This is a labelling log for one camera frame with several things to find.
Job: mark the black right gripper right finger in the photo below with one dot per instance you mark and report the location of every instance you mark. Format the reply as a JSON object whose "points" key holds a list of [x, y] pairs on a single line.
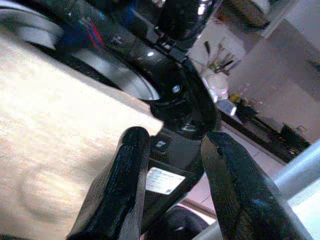
{"points": [[240, 185]]}

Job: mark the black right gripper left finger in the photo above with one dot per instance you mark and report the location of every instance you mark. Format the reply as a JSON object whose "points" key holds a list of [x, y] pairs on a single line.
{"points": [[120, 180]]}

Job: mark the beige cloth garment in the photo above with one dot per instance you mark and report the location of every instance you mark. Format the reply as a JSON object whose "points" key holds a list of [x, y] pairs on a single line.
{"points": [[57, 140]]}

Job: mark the low black cabinet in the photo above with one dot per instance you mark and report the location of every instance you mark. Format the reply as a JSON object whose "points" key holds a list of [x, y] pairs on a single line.
{"points": [[265, 127]]}

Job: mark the silver rectangular box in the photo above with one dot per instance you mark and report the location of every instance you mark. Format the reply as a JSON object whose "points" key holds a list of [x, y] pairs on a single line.
{"points": [[228, 107]]}

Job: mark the small yellow object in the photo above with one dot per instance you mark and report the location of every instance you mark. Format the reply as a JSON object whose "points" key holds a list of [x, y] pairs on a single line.
{"points": [[234, 97]]}

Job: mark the white vase with plants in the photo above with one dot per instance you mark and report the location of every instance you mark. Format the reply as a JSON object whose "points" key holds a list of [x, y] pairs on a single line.
{"points": [[218, 80]]}

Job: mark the dark round basket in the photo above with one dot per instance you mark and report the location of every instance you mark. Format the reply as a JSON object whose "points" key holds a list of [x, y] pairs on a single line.
{"points": [[250, 12]]}

